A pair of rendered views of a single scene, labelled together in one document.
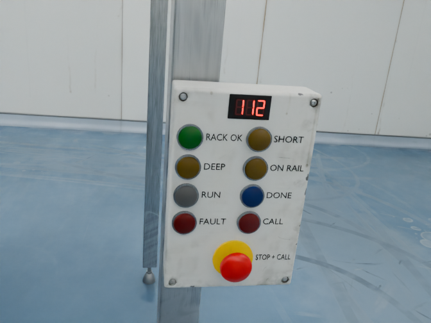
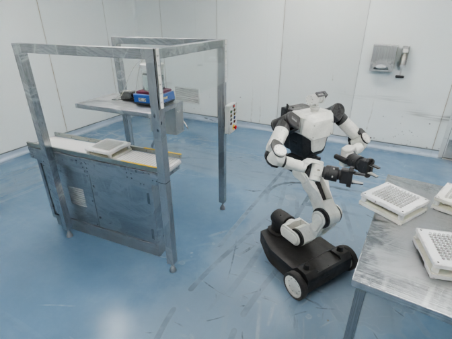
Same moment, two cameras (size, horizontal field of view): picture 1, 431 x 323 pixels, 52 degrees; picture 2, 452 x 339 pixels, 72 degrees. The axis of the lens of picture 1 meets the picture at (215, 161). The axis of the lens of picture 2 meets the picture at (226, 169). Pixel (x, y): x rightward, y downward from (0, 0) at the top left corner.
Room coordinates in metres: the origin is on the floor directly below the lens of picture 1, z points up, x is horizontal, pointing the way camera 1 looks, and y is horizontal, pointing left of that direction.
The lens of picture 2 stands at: (-1.01, 2.30, 1.78)
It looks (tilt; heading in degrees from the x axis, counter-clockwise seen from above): 26 degrees down; 304
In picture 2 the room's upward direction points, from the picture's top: straight up
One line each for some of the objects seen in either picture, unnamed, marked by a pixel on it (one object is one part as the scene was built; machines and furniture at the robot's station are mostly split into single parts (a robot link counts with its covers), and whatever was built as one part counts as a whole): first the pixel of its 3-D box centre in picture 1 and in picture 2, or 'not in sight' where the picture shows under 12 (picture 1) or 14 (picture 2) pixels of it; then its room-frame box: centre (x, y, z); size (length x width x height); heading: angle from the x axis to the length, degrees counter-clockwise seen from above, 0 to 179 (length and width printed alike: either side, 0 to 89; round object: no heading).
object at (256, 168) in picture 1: (256, 168); not in sight; (0.49, -0.05, 1.01); 0.03 x 0.01 x 0.03; 101
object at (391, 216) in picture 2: not in sight; (392, 205); (-0.95, 0.60, 0.87); 0.24 x 0.24 x 0.02; 66
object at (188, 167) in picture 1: (188, 167); not in sight; (0.47, 0.03, 1.01); 0.03 x 0.01 x 0.03; 101
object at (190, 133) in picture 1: (190, 137); not in sight; (0.47, 0.03, 1.05); 0.03 x 0.01 x 0.03; 101
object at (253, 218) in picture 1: (249, 223); not in sight; (0.49, -0.05, 0.94); 0.03 x 0.01 x 0.03; 101
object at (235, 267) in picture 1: (233, 261); not in sight; (0.48, -0.03, 0.89); 0.04 x 0.04 x 0.04; 11
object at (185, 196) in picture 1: (186, 196); not in sight; (0.47, 0.03, 0.97); 0.03 x 0.01 x 0.03; 101
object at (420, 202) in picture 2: not in sight; (394, 198); (-0.95, 0.60, 0.92); 0.25 x 0.24 x 0.02; 66
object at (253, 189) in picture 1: (252, 197); not in sight; (0.49, -0.05, 0.97); 0.03 x 0.01 x 0.03; 101
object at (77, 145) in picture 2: not in sight; (100, 154); (1.13, 0.96, 0.81); 1.35 x 0.25 x 0.05; 11
